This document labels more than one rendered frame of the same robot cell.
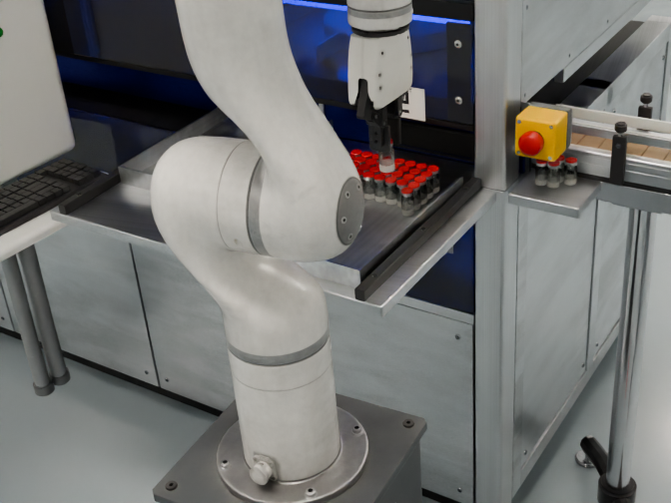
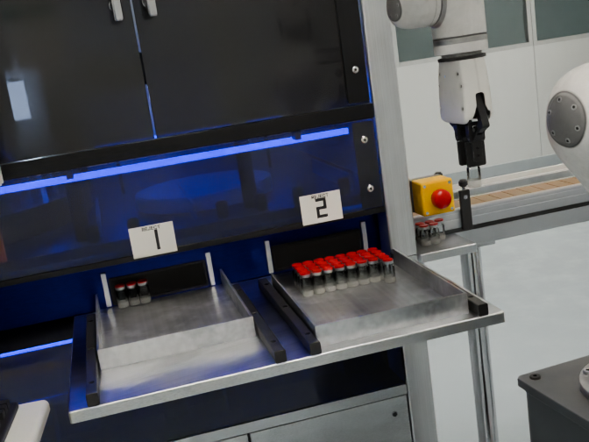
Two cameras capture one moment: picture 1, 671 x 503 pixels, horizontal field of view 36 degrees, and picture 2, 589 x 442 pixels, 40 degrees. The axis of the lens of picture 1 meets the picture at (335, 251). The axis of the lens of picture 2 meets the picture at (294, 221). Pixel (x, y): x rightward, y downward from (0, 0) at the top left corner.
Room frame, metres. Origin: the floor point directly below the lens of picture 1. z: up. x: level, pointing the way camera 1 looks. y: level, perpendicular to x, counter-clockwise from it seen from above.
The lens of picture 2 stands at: (0.63, 1.07, 1.36)
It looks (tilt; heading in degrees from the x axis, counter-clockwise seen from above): 13 degrees down; 313
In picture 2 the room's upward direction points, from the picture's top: 8 degrees counter-clockwise
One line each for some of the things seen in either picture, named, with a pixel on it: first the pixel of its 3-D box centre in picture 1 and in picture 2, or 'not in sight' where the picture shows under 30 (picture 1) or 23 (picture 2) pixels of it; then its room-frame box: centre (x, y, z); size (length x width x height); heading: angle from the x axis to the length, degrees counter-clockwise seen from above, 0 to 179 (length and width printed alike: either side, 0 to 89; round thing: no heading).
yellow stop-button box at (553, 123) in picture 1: (542, 132); (431, 195); (1.55, -0.36, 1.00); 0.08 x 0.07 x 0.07; 145
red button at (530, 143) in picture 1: (531, 142); (440, 198); (1.52, -0.34, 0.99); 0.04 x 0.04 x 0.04; 55
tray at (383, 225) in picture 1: (347, 213); (360, 291); (1.51, -0.03, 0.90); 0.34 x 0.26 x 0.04; 144
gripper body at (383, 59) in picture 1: (381, 59); (464, 86); (1.29, -0.08, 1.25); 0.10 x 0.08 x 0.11; 145
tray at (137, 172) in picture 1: (229, 151); (168, 313); (1.79, 0.19, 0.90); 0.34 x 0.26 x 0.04; 145
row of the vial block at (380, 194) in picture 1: (374, 187); (346, 275); (1.58, -0.08, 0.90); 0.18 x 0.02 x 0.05; 54
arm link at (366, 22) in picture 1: (380, 13); (459, 46); (1.29, -0.09, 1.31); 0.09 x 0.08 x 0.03; 145
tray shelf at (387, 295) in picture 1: (282, 196); (267, 318); (1.64, 0.09, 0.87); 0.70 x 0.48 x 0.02; 55
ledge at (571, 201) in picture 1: (557, 189); (436, 245); (1.58, -0.40, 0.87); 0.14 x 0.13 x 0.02; 145
